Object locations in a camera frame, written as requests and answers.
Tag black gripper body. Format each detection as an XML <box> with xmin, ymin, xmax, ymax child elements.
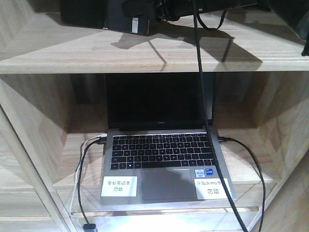
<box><xmin>154</xmin><ymin>0</ymin><xmax>257</xmax><ymax>21</ymax></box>

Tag black foldable phone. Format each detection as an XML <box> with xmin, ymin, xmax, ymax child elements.
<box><xmin>59</xmin><ymin>0</ymin><xmax>149</xmax><ymax>35</ymax></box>

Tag light wooden shelf unit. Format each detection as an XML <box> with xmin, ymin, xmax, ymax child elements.
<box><xmin>0</xmin><ymin>0</ymin><xmax>309</xmax><ymax>232</ymax></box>

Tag grey laptop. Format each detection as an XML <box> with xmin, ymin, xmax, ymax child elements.
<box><xmin>100</xmin><ymin>72</ymin><xmax>236</xmax><ymax>206</ymax></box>

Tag black right laptop cable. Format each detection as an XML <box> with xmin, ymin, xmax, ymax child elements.
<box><xmin>218</xmin><ymin>136</ymin><xmax>267</xmax><ymax>232</ymax></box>

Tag white charging cable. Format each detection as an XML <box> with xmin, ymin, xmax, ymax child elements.
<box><xmin>69</xmin><ymin>134</ymin><xmax>108</xmax><ymax>219</ymax></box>

